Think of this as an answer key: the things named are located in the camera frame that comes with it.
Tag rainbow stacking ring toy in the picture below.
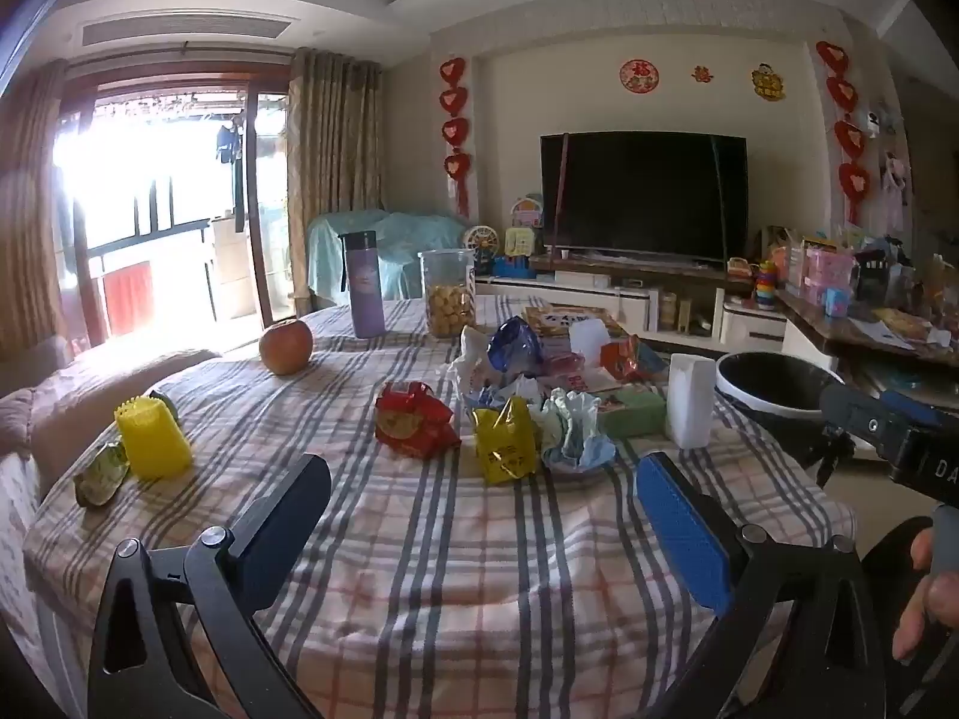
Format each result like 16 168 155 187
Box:
753 261 782 310

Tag pink hanging clothes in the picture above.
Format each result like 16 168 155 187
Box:
880 153 915 211

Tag green stick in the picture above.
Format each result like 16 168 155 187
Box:
715 137 730 263

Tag person's right hand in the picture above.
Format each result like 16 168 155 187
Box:
893 528 959 660

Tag teal covered sofa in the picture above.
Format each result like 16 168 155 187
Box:
306 208 469 308

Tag crumpled pale blue paper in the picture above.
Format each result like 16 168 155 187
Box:
541 388 617 475

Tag red hanging cloth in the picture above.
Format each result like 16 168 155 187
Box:
103 261 155 338

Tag green box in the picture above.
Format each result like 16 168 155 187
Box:
595 383 668 439

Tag red apple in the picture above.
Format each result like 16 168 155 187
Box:
259 319 314 376

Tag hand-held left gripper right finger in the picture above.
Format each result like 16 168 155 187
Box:
635 452 889 719

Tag yellow patterned board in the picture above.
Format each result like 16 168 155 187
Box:
873 307 937 349

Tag red snack wrapper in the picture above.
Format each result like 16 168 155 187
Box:
375 380 462 460

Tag red heart decoration string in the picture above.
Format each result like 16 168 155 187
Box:
438 56 473 218
815 41 874 226

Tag white plastic bag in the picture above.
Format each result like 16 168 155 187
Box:
447 325 499 398

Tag red stick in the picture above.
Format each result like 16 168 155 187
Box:
549 133 568 265

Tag yellow ribbed plastic cup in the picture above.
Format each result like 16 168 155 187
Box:
114 395 194 481

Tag yellow figure wall sticker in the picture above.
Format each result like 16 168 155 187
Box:
751 64 788 102

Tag checked tablecloth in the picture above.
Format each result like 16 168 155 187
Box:
22 295 859 719

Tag beige patterned curtain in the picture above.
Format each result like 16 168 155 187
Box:
287 47 385 316
0 60 72 361

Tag black flat television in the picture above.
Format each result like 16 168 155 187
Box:
540 132 749 265

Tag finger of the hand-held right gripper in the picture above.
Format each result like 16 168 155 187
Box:
819 382 911 458

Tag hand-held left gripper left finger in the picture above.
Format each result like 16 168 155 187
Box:
88 453 333 719

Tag red and white milk carton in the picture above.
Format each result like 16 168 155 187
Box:
535 348 611 394

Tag black trash bin white rim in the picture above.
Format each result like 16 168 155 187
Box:
715 351 848 466

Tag colourful children's book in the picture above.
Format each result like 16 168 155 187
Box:
522 304 626 338

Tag pink sofa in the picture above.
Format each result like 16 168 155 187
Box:
0 337 222 496

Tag clear cookie jar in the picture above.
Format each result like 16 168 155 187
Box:
418 247 478 339

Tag round red wall sticker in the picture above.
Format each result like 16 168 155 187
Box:
619 58 661 96

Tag blue plastic bag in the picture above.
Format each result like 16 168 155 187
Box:
487 316 542 377

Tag marble top side counter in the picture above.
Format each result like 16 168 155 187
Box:
775 288 959 391

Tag orange snack packet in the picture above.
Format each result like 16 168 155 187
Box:
599 334 664 383

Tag green foil wrapper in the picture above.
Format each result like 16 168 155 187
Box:
73 440 131 508

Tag purple drink bottle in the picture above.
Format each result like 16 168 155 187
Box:
339 231 386 340

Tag toy ferris wheel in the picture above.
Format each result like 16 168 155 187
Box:
463 225 497 274

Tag yellow snack packet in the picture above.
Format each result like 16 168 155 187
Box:
472 397 542 485

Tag pink storage box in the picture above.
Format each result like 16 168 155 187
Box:
801 247 855 308

